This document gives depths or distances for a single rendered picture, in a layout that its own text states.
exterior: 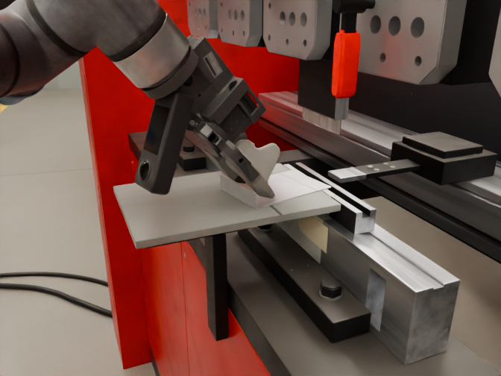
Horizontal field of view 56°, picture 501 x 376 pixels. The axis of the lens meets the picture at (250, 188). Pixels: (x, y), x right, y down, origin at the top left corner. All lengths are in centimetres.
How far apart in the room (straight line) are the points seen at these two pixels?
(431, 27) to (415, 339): 32
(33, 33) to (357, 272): 43
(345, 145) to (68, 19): 70
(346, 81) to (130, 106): 104
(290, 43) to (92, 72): 87
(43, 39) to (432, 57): 35
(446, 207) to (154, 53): 54
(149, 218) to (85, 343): 149
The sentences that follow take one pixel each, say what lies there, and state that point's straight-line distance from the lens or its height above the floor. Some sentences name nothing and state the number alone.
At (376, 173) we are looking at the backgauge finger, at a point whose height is 100.
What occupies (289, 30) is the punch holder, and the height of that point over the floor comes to 121.
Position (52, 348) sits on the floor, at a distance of 205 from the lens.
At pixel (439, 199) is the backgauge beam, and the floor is 94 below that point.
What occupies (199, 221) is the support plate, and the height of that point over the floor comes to 100.
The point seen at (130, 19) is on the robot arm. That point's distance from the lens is 47.
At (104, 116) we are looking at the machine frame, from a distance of 144.
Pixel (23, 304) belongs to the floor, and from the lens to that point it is 235.
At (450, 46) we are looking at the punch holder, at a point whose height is 121.
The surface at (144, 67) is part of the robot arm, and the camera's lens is 49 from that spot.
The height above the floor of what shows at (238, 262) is 88.
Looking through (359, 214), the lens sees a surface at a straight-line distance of 60.
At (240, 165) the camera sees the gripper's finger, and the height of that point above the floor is 107.
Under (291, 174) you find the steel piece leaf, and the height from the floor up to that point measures 100.
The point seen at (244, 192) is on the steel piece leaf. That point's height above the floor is 101.
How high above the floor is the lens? 124
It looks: 22 degrees down
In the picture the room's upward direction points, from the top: straight up
